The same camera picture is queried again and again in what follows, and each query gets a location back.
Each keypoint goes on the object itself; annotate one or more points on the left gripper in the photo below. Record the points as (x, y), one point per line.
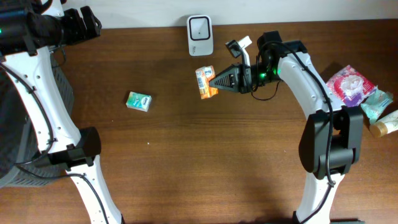
(81, 33)

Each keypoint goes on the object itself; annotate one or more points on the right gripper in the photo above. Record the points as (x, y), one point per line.
(240, 78)

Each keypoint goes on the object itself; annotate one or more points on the orange tissue pocket pack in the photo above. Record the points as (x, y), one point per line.
(204, 75)

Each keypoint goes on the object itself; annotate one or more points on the teal tissue pocket pack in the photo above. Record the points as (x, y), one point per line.
(138, 101)

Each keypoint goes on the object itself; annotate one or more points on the red purple tissue pack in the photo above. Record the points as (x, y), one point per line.
(350, 86)

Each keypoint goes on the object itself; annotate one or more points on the mint green wipes packet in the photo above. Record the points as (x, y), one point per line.
(375, 104)

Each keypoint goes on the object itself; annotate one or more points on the cream tube gold cap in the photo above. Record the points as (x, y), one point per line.
(385, 125)

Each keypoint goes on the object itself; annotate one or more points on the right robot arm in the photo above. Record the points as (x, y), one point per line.
(331, 139)

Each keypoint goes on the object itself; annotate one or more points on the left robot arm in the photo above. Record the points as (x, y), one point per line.
(30, 32)

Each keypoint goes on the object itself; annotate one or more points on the white barcode scanner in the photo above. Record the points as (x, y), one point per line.
(200, 35)

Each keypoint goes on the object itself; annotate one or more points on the grey plastic mesh basket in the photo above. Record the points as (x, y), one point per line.
(18, 140)

